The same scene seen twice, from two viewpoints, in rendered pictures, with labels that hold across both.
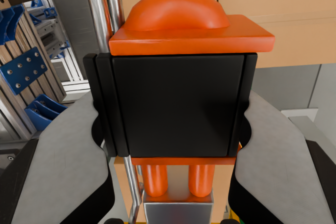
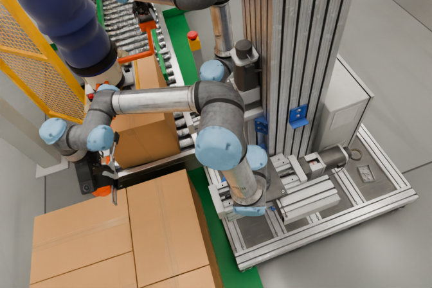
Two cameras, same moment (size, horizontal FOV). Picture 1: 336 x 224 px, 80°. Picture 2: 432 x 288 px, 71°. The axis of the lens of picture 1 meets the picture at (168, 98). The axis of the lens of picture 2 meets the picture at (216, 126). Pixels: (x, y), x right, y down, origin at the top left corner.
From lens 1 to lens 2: 1.11 m
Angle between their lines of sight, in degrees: 2
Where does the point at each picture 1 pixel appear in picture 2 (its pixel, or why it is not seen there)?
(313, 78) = (47, 203)
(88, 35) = not seen: hidden behind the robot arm
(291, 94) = (63, 184)
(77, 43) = not seen: hidden behind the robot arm
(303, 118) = (46, 166)
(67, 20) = not seen: hidden behind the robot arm
